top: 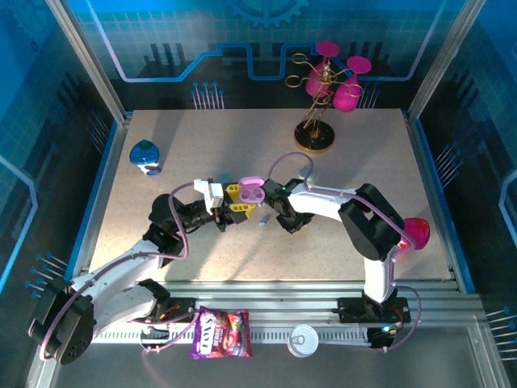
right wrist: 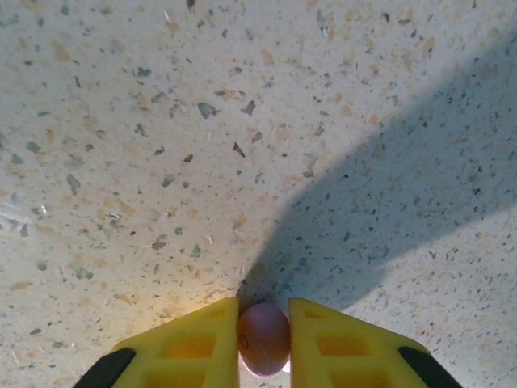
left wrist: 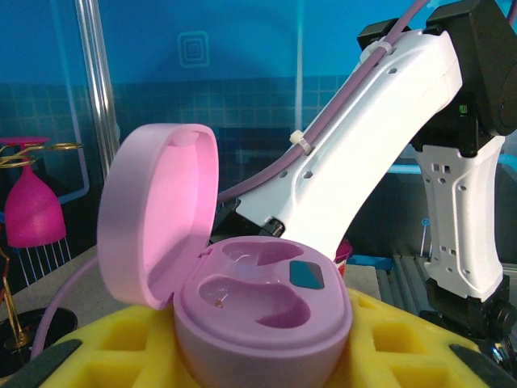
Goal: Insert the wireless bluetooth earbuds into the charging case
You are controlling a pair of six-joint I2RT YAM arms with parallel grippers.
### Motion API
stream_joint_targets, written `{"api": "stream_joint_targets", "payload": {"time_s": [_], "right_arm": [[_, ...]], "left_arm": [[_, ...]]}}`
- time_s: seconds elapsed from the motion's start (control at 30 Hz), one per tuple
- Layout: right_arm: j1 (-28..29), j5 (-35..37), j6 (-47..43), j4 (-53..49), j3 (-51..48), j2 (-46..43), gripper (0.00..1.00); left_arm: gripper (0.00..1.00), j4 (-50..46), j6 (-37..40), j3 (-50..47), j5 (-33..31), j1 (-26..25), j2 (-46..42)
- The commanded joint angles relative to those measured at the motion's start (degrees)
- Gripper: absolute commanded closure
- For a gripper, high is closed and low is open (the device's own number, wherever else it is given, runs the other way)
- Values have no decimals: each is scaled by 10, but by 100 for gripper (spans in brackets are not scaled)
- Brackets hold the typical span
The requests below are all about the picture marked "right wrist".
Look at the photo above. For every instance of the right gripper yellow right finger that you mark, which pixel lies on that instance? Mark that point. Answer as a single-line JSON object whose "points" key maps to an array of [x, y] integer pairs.
{"points": [[343, 355]]}

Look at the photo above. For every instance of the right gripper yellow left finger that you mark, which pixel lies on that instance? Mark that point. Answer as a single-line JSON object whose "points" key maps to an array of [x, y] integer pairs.
{"points": [[182, 355]]}

